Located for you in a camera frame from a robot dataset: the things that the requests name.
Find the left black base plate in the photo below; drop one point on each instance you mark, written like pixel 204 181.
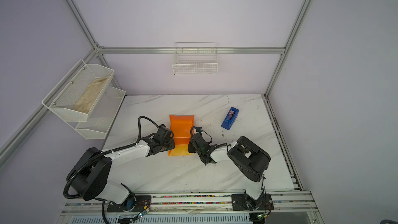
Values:
pixel 134 204

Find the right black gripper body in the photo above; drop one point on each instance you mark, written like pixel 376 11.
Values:
pixel 191 150

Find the yellow orange wrapping paper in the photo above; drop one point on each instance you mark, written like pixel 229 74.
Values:
pixel 181 128

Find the lower white mesh shelf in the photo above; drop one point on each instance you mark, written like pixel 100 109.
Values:
pixel 100 121

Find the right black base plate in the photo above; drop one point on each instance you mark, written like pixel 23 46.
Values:
pixel 252 201

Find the aluminium frame rail front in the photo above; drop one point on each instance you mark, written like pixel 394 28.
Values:
pixel 205 203

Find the white mesh shelf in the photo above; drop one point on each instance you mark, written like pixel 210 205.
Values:
pixel 63 97
pixel 100 121

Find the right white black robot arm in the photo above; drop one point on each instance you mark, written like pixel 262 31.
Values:
pixel 247 156

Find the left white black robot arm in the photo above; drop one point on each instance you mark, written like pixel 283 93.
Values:
pixel 89 179

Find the blue tape dispenser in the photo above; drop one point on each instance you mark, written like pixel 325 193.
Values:
pixel 230 118

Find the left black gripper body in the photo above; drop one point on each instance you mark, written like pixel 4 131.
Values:
pixel 168 145

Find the beige cloth in shelf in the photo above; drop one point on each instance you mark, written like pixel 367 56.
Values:
pixel 88 98

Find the white wire wall basket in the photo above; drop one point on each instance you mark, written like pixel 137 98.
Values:
pixel 195 58

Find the upper white mesh shelf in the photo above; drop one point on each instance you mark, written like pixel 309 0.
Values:
pixel 63 97

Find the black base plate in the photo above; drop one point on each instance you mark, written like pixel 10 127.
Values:
pixel 134 204
pixel 252 201

